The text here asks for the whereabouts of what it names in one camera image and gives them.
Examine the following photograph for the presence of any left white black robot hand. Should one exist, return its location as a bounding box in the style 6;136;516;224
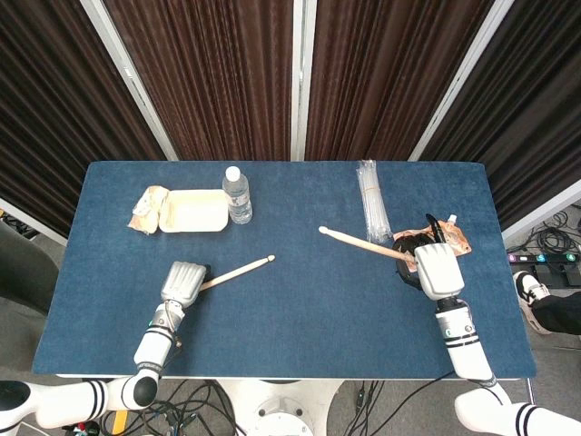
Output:
161;261;212;311

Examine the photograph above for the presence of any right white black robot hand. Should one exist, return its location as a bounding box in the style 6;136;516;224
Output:
391;213;466;301

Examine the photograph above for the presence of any pale wooden drumstick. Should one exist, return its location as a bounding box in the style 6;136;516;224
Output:
199;254;276;292
318;225;417;263

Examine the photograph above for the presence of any orange spout drink pouch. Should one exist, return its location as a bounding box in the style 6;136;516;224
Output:
392;213;473;273

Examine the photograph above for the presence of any cream takeaway food tray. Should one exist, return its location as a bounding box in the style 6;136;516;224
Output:
158;189;231;234

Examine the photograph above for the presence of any plastic wrapped bread bag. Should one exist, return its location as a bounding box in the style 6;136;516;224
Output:
128;184;171;235

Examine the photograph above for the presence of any white black sneaker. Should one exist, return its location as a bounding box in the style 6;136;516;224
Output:
512;271;553;336

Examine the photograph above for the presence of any bundle of clear wrapped straws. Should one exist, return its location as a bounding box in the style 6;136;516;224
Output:
357;159;392;243

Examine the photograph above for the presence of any clear plastic water bottle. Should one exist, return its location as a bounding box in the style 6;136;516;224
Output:
222;165;254;225

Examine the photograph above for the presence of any black foot pedal unit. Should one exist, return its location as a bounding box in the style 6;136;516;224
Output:
530;263;581;292

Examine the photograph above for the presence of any blue table cloth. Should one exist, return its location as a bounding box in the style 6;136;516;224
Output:
32;160;537;381

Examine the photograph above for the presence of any black trouser leg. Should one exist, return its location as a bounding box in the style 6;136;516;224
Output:
530;292;581;337

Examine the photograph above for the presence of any brown pleated partition panel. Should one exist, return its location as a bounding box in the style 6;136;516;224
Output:
103;0;295;162
419;0;581;228
304;0;496;162
0;0;167;237

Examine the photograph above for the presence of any black floor cable bundle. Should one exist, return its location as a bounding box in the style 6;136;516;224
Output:
63;380;246;436
342;379;455;436
507;208;581;255

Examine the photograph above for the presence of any white partition base rail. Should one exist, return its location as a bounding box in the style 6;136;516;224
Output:
0;197;69;246
501;179;581;244

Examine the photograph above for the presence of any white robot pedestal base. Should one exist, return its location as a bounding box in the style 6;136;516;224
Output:
212;379;346;436

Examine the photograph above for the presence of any white partition post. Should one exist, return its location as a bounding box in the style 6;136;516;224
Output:
290;0;317;162
408;0;532;162
79;0;179;162

